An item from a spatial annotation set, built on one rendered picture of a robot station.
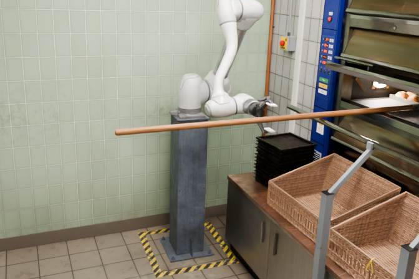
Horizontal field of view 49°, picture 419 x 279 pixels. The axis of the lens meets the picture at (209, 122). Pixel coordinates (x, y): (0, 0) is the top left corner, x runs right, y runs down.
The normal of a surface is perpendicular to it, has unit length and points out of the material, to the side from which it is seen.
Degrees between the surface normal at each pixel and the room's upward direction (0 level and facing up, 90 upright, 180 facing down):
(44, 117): 90
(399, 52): 70
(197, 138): 90
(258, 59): 90
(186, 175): 90
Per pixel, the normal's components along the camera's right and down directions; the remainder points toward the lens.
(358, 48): -0.86, -0.25
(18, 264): 0.04, -0.96
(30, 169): 0.38, 0.27
